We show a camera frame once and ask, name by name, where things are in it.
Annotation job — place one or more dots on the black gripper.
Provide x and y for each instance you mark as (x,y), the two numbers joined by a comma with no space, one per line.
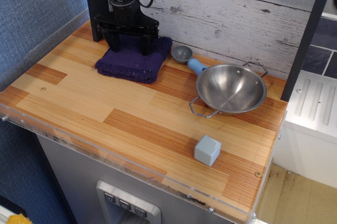
(129,20)

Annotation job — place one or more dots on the purple towel napkin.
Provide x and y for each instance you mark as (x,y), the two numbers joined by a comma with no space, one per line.
(129,63)

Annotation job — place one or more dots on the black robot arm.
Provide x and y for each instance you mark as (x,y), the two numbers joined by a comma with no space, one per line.
(124,3)

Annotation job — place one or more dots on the grey blue measuring scoop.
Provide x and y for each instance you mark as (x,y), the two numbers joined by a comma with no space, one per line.
(183,55)

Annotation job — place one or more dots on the clear acrylic table edge guard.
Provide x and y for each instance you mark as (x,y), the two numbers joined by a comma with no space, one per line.
(77,165)

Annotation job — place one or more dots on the light grey cube block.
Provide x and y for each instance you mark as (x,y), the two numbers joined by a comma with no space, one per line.
(207,150)

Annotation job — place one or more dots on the silver dispenser panel with buttons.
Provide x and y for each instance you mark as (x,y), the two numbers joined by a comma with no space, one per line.
(120,206)

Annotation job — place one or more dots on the white toy sink unit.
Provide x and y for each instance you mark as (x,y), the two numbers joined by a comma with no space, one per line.
(307,138)

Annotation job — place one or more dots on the yellow object at corner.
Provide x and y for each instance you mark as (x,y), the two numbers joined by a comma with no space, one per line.
(18,219)

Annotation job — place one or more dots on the stainless steel two-handled bowl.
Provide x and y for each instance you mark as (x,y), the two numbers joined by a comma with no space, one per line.
(229,88)

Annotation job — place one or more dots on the dark grey right post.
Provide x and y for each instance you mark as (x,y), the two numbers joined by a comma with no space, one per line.
(307,37)

